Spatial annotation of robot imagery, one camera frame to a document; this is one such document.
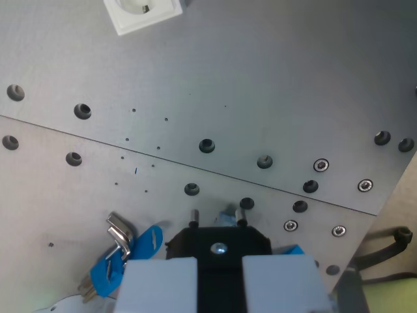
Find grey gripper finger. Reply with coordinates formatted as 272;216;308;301
113;258;199;313
242;254;334;313

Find black power plug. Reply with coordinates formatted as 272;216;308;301
165;208;273;313

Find blue plastic piece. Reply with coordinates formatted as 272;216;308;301
282;244;306;259

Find blue hex key holder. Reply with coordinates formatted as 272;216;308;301
87;224;164;299

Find small silver hex key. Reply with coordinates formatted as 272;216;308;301
104;245;122;278

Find large silver hex key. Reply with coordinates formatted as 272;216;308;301
106;211;135;260

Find light grey round plate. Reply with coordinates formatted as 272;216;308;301
32;293;119;313

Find yellow green object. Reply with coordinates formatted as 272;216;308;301
360;275;417;313

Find black cable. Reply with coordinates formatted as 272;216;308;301
354;226;413;272

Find white wall socket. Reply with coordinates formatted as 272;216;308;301
103;0;184;37

